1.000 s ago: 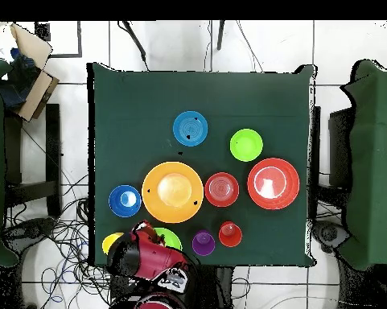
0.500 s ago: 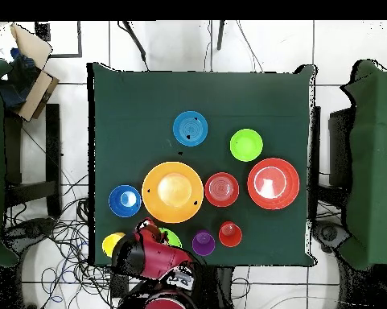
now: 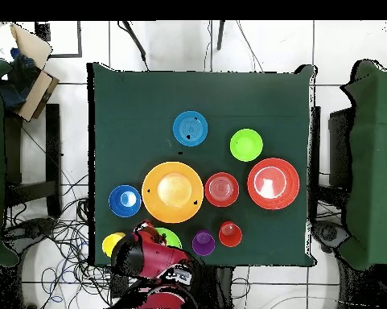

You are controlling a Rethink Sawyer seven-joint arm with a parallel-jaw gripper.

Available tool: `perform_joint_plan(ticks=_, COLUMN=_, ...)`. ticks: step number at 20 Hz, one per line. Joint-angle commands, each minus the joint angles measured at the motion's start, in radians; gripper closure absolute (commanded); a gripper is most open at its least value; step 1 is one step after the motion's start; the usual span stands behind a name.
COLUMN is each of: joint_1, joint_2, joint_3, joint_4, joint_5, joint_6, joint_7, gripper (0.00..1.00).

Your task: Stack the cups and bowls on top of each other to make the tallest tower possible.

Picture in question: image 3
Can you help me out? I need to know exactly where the large green plastic bowl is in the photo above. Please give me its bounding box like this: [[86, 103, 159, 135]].
[[153, 227, 183, 249]]

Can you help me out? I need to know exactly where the red plastic cup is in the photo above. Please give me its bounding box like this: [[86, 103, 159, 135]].
[[217, 220, 244, 249]]

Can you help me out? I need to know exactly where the light blue plastic bowl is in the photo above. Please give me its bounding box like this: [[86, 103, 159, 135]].
[[172, 110, 209, 148]]

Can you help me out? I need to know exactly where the dark blue plastic bowl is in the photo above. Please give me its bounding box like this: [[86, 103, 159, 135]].
[[108, 183, 142, 219]]

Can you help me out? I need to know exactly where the large orange plastic bowl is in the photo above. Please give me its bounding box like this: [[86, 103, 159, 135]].
[[141, 161, 204, 225]]

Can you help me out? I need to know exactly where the purple plastic cup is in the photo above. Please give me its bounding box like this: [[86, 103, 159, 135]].
[[191, 229, 216, 258]]

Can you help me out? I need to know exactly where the small red plastic bowl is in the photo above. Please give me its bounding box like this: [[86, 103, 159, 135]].
[[204, 171, 241, 208]]

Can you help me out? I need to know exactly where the black chair base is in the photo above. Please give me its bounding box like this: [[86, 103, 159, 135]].
[[1, 216, 57, 258]]

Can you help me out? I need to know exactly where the small green plastic bowl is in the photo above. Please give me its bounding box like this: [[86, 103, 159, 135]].
[[229, 128, 264, 163]]

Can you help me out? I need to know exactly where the large red plastic bowl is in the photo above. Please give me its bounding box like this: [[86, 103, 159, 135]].
[[246, 157, 301, 211]]

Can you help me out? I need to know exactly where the dark green table cloth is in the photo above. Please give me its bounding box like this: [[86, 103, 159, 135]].
[[87, 61, 317, 268]]

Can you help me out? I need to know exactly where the cardboard box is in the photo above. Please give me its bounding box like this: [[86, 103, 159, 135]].
[[9, 22, 60, 123]]

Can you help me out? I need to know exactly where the grey chair base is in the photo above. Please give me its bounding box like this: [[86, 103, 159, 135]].
[[310, 220, 351, 254]]

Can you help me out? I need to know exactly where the blue cloth bundle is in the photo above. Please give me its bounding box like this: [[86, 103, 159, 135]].
[[0, 47, 41, 109]]

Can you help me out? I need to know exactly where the black pole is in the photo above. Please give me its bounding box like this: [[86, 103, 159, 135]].
[[216, 20, 227, 52]]

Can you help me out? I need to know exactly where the black chair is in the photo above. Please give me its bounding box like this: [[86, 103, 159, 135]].
[[327, 106, 356, 188]]

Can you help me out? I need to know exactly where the tangle of cables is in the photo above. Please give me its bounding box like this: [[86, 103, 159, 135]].
[[2, 173, 117, 309]]

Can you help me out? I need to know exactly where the thick black cable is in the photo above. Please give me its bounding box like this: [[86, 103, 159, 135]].
[[117, 20, 151, 72]]

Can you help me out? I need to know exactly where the thin black cable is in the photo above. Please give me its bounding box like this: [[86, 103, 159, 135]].
[[234, 20, 265, 72]]

